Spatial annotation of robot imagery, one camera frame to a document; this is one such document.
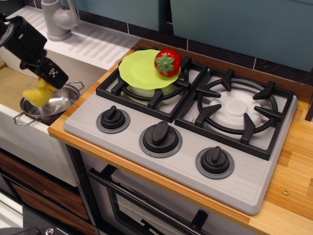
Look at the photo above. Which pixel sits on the black left burner grate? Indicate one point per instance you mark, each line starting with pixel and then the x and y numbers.
pixel 161 104

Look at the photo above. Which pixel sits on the red toy strawberry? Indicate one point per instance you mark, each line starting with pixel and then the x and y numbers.
pixel 167 62

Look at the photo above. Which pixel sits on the black burner grate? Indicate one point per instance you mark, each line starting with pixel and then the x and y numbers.
pixel 236 111
pixel 161 104

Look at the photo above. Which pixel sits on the wooden drawer front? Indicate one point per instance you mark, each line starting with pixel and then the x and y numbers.
pixel 46 194

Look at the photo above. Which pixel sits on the black stove knob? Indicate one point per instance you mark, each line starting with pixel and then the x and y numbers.
pixel 160 140
pixel 113 120
pixel 215 163

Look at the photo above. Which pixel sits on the black right stove knob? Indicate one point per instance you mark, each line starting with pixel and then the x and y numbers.
pixel 215 163

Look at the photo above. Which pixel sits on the toy oven door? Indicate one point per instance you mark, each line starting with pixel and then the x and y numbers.
pixel 146 205

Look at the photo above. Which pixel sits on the teal wall cabinet right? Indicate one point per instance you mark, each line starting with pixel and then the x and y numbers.
pixel 279 31

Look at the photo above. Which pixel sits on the grey toy stove top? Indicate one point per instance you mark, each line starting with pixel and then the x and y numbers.
pixel 244 189

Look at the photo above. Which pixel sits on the teal wall cabinet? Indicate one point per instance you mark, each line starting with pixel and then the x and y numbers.
pixel 279 31
pixel 150 14

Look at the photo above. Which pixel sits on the stainless steel pot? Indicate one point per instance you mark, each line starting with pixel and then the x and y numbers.
pixel 59 102

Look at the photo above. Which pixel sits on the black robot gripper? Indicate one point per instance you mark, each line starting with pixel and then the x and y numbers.
pixel 19 37

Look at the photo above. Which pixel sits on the light green plate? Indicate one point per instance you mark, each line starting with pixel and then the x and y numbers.
pixel 138 70

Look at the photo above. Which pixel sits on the grey toy faucet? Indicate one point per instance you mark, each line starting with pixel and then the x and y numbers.
pixel 59 22

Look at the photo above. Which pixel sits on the white toy sink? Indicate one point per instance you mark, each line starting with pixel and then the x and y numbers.
pixel 85 56

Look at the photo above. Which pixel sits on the yellow stuffed duck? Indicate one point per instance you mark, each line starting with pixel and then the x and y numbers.
pixel 39 95

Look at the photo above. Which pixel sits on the black right burner grate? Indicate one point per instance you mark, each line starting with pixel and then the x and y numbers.
pixel 236 111

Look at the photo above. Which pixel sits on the black middle stove knob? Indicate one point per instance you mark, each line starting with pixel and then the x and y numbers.
pixel 160 140

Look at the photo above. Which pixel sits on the black left stove knob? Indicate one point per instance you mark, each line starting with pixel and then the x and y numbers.
pixel 113 120

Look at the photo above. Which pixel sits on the teal wall cabinet left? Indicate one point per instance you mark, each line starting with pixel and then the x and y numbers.
pixel 150 14

